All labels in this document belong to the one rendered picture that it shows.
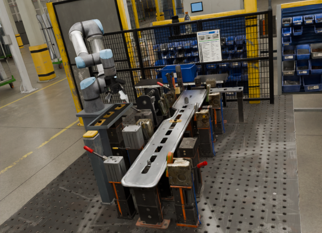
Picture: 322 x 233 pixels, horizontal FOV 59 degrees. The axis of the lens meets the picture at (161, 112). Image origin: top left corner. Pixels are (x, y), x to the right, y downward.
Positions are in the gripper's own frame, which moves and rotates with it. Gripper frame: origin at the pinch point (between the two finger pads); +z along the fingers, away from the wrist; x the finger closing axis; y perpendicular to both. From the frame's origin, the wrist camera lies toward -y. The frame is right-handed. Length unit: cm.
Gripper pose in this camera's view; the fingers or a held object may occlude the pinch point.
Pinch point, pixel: (119, 102)
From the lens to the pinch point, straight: 191.1
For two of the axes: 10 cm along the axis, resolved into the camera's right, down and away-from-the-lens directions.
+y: -4.2, 3.9, -8.2
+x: 8.9, 0.2, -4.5
